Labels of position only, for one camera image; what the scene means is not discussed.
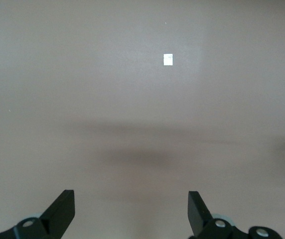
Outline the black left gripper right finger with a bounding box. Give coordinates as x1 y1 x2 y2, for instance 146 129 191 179
187 190 282 239

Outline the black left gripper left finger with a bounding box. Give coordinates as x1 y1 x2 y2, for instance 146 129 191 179
0 189 75 239

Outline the small square tape piece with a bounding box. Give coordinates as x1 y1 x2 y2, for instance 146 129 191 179
162 53 174 66

